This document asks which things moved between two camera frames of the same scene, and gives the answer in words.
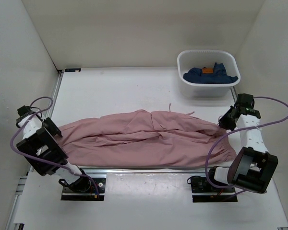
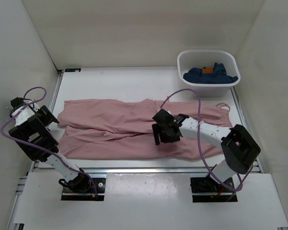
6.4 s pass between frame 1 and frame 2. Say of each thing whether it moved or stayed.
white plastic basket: stayed
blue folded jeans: stayed
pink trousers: moved
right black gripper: moved
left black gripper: moved
